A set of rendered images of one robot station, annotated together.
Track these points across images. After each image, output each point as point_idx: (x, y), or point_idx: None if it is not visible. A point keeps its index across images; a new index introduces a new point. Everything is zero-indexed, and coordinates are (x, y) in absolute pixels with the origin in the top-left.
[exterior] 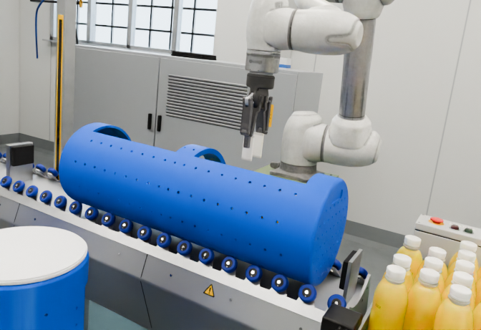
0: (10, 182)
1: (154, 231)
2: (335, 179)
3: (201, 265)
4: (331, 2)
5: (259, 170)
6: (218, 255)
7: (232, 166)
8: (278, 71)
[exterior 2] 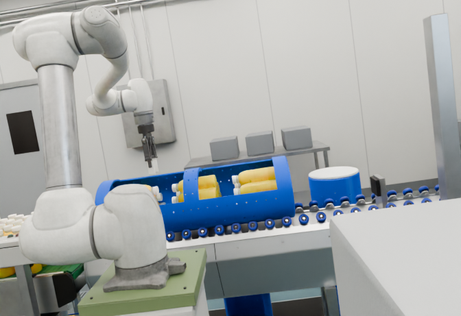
0: (355, 199)
1: (230, 227)
2: (104, 181)
3: None
4: (90, 53)
5: (196, 262)
6: (178, 234)
7: (162, 174)
8: (135, 124)
